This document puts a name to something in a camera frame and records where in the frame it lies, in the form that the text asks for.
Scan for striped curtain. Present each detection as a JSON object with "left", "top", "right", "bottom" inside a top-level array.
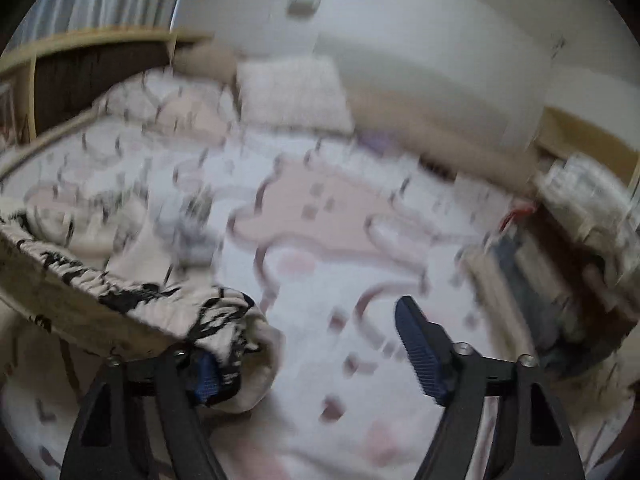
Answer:
[{"left": 20, "top": 0, "right": 187, "bottom": 41}]

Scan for fluffy white pillow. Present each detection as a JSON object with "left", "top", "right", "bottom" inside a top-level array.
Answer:
[{"left": 235, "top": 56, "right": 357, "bottom": 136}]

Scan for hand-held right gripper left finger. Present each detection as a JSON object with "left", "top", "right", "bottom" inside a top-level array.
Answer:
[{"left": 60, "top": 345, "right": 229, "bottom": 480}]

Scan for small red item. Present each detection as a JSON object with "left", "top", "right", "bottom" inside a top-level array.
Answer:
[{"left": 502, "top": 199, "right": 537, "bottom": 228}]

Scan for cream black printed garment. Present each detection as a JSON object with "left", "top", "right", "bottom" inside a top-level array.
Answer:
[{"left": 0, "top": 197, "right": 286, "bottom": 413}]

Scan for cluttered wooden bedside shelf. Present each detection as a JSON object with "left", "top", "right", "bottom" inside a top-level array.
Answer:
[{"left": 462, "top": 105, "right": 640, "bottom": 376}]

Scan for grey cloth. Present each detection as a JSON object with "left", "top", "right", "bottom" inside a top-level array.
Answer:
[{"left": 155, "top": 194, "right": 227, "bottom": 267}]

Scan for beige bed bumper cushion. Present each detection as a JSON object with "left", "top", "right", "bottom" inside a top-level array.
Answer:
[{"left": 172, "top": 42, "right": 546, "bottom": 196}]

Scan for pink white cartoon printed blanket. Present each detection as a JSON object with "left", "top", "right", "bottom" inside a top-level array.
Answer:
[{"left": 0, "top": 120, "right": 631, "bottom": 480}]

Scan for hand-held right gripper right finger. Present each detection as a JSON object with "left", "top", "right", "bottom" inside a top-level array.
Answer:
[{"left": 394, "top": 295, "right": 586, "bottom": 480}]

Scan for cartoon printed pillow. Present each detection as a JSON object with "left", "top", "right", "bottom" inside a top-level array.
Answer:
[{"left": 95, "top": 70, "right": 242, "bottom": 142}]

